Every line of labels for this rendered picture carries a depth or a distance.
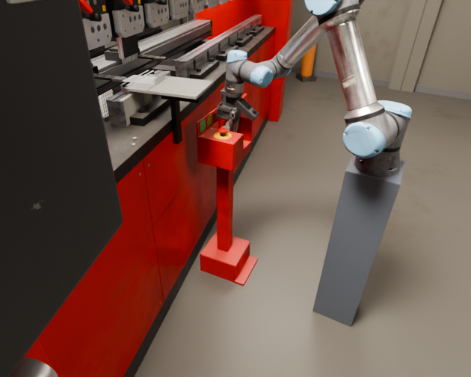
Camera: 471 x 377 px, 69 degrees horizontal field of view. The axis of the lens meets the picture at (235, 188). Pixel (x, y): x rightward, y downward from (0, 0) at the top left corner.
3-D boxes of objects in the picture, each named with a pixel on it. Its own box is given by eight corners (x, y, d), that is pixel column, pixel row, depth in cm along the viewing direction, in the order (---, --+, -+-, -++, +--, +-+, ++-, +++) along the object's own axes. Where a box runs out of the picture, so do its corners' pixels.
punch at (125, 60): (125, 65, 118) (120, 35, 113) (120, 64, 118) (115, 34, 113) (140, 58, 126) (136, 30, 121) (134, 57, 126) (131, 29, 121)
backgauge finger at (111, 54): (158, 66, 148) (157, 53, 145) (105, 60, 153) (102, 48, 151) (170, 59, 158) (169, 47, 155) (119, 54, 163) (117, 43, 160)
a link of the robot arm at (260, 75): (281, 64, 127) (259, 56, 132) (262, 70, 120) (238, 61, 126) (277, 85, 131) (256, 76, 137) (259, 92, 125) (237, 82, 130)
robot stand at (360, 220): (358, 298, 170) (405, 161, 126) (351, 327, 156) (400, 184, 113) (322, 284, 176) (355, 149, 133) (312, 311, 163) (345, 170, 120)
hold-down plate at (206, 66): (199, 81, 167) (199, 75, 166) (190, 80, 169) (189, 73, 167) (219, 66, 191) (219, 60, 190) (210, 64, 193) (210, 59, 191)
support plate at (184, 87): (196, 99, 113) (196, 96, 113) (124, 90, 119) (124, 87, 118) (214, 83, 128) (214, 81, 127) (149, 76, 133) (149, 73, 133)
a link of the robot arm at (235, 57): (239, 56, 124) (223, 50, 129) (236, 86, 131) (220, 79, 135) (253, 53, 129) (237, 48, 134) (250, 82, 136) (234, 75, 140)
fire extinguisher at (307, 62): (318, 78, 478) (327, 22, 438) (312, 84, 456) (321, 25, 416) (298, 75, 488) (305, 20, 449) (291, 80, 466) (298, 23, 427)
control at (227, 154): (232, 170, 140) (233, 130, 130) (197, 162, 145) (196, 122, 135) (250, 150, 155) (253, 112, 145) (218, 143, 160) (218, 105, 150)
